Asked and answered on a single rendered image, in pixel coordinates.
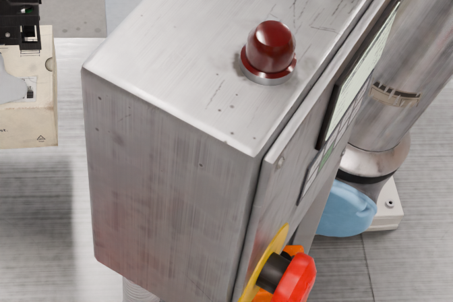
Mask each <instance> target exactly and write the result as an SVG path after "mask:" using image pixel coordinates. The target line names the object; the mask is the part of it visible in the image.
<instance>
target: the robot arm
mask: <svg viewBox="0 0 453 302"><path fill-rule="evenodd" d="M39 4H42V0H0V44H4V45H5V46H7V45H19V48H20V51H27V50H42V46H41V38H40V25H39V20H40V16H39ZM21 26H22V32H21ZM35 26H36V34H35ZM36 35H37V41H28V37H36ZM452 78H453V0H401V1H400V4H399V6H398V10H397V12H396V15H395V18H394V21H393V23H392V27H391V29H390V32H389V35H388V37H387V40H386V43H385V46H384V49H383V51H382V54H381V57H380V59H379V60H378V62H377V63H376V65H375V67H374V71H373V74H372V77H371V79H370V82H369V85H368V88H367V91H366V93H365V97H364V99H363V102H362V105H361V108H360V109H359V112H358V114H357V118H356V120H355V123H354V125H353V129H352V132H351V135H350V138H349V140H348V143H347V145H346V148H345V149H346V152H345V154H344V156H343V157H342V160H341V162H340V166H339V168H338V171H337V174H336V177H335V179H334V182H333V185H332V188H331V190H330V194H329V196H328V199H327V202H326V205H325V208H324V211H323V213H322V217H321V218H320V222H319V225H318V228H317V230H316V232H315V233H316V234H318V235H323V236H329V237H350V236H353V235H358V234H360V233H362V232H363V231H365V230H367V229H368V228H369V226H370V225H371V223H372V220H373V217H374V216H375V215H376V214H377V211H378V207H377V206H376V205H377V202H378V197H379V194H380V191H381V190H382V188H383V186H384V185H385V184H386V182H387V181H388V180H389V179H390V178H391V176H392V175H393V174H394V173H395V172H396V171H397V169H398V168H399V167H400V166H401V164H402V163H403V162H404V161H405V160H406V158H407V156H408V154H409V150H410V147H411V135H410V131H409V130H410V129H411V128H412V127H413V125H414V124H415V123H416V122H417V121H418V120H419V118H420V117H421V116H422V114H423V113H424V112H425V111H426V110H427V108H428V107H429V106H430V105H431V103H432V102H433V101H434V100H435V99H436V98H437V96H438V95H439V94H440V92H441V91H442V90H443V89H444V88H445V87H446V85H447V84H448V83H449V81H450V80H451V79H452ZM27 91H28V87H27V84H26V82H25V81H24V80H22V79H19V78H17V77H15V76H13V75H10V74H8V73H7V72H6V70H5V64H4V59H3V56H2V55H1V53H0V104H5V103H8V102H12V101H15V100H19V99H22V98H23V97H25V95H26V94H27Z"/></svg>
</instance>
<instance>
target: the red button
mask: <svg viewBox="0 0 453 302"><path fill-rule="evenodd" d="M316 274H317V270H316V267H315V262H314V259H313V258H312V257H311V256H309V255H307V254H305V253H303V252H298V253H297V254H296V256H295V257H294V258H293V260H292V261H289V260H288V259H286V258H284V257H282V256H281V255H278V254H277V253H275V252H273V253H272V254H271V255H270V257H269V258H268V259H267V261H266V263H265V264H264V267H263V268H262V270H261V272H260V274H259V276H258V279H257V281H256V284H255V285H257V286H259V287H260V288H262V289H264V290H265V291H268V292H269V293H271V294H273V296H272V299H271V301H270V302H305V300H306V298H307V296H308V294H309V293H310V291H311V289H312V287H313V284H314V282H315V277H316Z"/></svg>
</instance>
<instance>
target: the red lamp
mask: <svg viewBox="0 0 453 302"><path fill-rule="evenodd" d="M295 47H296V40H295V37H294V35H293V33H292V32H291V31H290V29H289V28H288V27H287V26H286V25H285V24H283V23H282V22H279V21H276V20H267V21H264V22H262V23H260V24H258V25H257V26H255V27H254V28H252V29H251V30H250V32H249V34H248V37H247V42H246V43H245V44H244V46H243V48H242V49H241V54H240V59H239V65H240V68H241V71H242V72H243V74H244V75H245V76H246V77H247V78H248V79H249V80H251V81H252V82H255V83H257V84H260V85H263V86H277V85H280V84H283V83H285V82H286V81H288V80H289V79H290V78H291V77H292V76H293V74H294V71H295V66H296V63H297V57H296V54H295Z"/></svg>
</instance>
